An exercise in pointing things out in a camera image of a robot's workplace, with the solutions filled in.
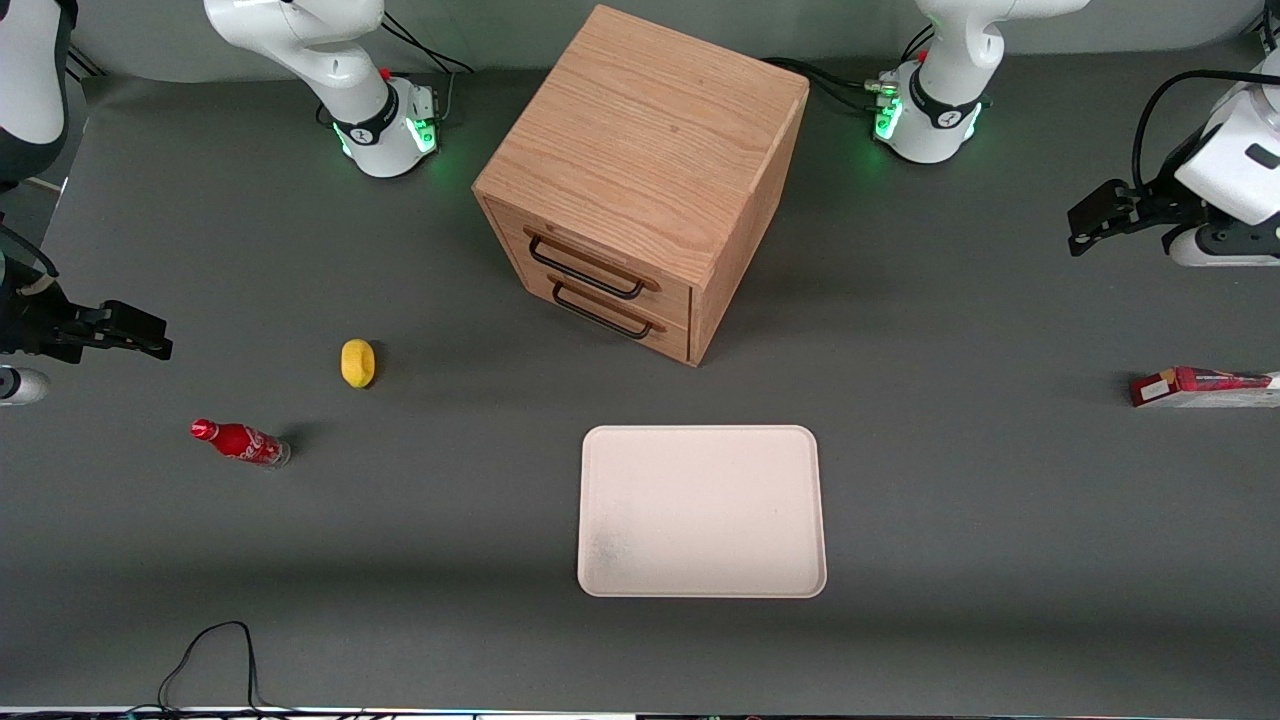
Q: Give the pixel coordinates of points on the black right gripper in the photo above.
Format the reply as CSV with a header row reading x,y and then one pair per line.
x,y
30,328

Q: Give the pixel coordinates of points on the yellow toy lemon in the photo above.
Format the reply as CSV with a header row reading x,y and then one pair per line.
x,y
358,362

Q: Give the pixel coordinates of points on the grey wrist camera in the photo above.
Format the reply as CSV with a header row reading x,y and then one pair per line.
x,y
1220,246
20,386

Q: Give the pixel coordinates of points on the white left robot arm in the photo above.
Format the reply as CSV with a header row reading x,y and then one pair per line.
x,y
950,60

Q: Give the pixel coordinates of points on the red cola bottle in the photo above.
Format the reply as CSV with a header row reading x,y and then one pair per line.
x,y
240,441

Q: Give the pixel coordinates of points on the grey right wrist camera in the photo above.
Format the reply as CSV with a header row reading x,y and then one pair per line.
x,y
20,386

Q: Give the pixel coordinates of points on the cream plastic tray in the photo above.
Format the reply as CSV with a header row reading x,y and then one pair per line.
x,y
700,510

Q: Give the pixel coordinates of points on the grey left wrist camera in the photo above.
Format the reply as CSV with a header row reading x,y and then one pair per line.
x,y
1220,246

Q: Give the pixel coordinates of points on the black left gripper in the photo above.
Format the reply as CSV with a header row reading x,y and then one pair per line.
x,y
1152,203

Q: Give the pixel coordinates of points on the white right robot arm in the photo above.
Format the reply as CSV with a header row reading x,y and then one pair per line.
x,y
300,40

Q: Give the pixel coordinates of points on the red cookie box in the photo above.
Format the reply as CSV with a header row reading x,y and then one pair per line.
x,y
1200,385

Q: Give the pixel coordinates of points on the wooden two-drawer cabinet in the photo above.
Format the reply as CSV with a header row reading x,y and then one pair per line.
x,y
640,150

